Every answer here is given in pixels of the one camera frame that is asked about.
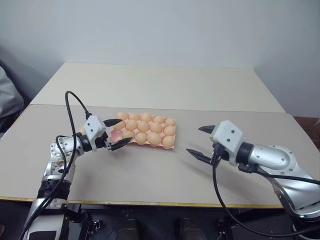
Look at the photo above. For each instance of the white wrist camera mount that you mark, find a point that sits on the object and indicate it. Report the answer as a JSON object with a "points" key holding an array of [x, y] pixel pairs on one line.
{"points": [[93, 128], [228, 136]]}

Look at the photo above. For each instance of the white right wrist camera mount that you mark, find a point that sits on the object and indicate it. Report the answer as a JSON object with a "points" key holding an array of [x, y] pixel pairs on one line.
{"points": [[228, 136]]}

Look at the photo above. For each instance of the grey fabric bundle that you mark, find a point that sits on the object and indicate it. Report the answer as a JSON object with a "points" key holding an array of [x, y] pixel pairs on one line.
{"points": [[7, 95]]}

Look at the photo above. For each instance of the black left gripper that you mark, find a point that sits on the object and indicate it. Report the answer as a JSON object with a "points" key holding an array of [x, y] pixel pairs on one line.
{"points": [[105, 144]]}

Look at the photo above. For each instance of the black under-table frame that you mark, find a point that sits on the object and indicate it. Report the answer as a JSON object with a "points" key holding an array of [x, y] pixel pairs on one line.
{"points": [[155, 212]]}

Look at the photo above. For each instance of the dark rounded shape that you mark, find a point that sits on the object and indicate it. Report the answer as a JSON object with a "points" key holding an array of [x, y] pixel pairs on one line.
{"points": [[186, 228], [128, 228]]}

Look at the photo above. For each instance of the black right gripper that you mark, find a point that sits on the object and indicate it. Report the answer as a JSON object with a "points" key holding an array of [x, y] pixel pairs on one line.
{"points": [[218, 153]]}

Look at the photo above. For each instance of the pink egg tray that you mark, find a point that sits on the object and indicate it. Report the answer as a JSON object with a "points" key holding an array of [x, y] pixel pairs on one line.
{"points": [[116, 135]]}

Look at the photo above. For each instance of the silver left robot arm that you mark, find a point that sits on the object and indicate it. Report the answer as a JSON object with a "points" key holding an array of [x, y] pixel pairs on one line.
{"points": [[56, 147]]}

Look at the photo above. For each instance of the tan egg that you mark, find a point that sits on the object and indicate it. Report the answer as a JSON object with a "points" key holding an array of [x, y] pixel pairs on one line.
{"points": [[134, 116], [158, 119], [128, 134], [119, 126], [156, 127], [122, 115], [167, 141], [131, 125], [143, 126], [81, 129], [169, 130], [153, 139], [146, 117], [170, 121], [141, 138]]}

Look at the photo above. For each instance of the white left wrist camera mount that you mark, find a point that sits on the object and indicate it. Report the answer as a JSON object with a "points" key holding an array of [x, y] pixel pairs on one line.
{"points": [[93, 128]]}

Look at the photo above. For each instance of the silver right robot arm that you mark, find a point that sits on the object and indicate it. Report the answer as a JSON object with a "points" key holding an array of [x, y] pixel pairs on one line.
{"points": [[275, 157]]}

